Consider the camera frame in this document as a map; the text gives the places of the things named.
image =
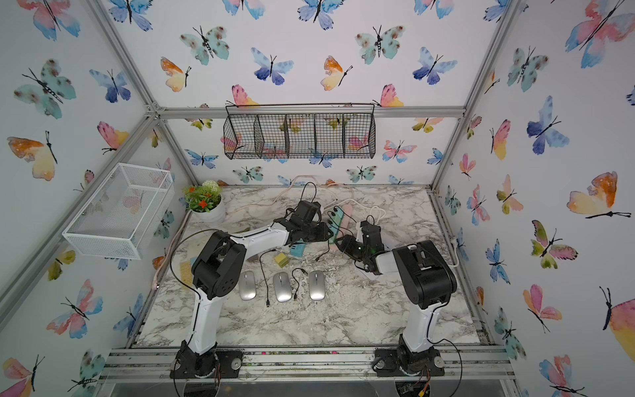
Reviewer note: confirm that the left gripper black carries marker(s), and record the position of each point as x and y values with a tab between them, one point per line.
324	233

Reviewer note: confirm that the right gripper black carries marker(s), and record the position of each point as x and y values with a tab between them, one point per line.
346	244

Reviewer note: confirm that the pink power strip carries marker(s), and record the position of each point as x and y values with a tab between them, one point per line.
347	210

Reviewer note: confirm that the yellow charger plug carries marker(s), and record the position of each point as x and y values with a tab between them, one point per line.
282	260

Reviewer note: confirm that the silver mouse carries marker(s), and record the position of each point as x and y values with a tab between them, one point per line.
247	286
317	285

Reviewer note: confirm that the grey mouse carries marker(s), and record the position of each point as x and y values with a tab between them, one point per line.
282	287

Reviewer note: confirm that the blue power strip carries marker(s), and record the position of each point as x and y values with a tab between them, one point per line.
297	249

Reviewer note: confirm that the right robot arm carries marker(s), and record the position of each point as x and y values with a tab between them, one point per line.
428	283

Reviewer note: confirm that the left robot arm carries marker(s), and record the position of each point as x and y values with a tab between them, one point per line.
216	272

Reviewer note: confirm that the potted plant white pot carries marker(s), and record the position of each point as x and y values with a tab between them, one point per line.
206	202

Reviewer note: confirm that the black wire wall basket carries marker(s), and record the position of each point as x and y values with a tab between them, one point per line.
299	131

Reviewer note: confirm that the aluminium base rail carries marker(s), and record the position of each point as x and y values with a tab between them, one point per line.
262	364

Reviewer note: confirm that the white mesh wall basket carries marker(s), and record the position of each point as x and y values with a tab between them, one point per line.
121	216

